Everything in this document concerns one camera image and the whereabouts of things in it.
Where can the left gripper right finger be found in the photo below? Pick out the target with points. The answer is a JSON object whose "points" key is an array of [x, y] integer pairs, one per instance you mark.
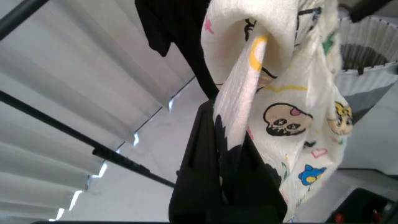
{"points": [[255, 193]]}

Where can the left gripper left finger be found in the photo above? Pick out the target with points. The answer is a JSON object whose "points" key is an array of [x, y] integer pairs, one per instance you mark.
{"points": [[196, 180]]}

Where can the cream printed garment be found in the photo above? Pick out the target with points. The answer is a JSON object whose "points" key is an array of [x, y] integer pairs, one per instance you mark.
{"points": [[280, 93]]}

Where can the black short-sleeved shirt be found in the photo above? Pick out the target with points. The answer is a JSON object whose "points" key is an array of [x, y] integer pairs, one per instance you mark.
{"points": [[174, 25]]}

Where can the black clothes rack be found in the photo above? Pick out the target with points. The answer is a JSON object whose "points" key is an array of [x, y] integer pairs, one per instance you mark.
{"points": [[121, 160]]}

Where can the white laundry basket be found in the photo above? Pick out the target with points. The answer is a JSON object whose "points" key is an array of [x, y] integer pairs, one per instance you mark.
{"points": [[367, 31]]}

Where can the white curtain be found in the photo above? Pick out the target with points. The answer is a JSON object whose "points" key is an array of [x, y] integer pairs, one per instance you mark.
{"points": [[77, 77]]}

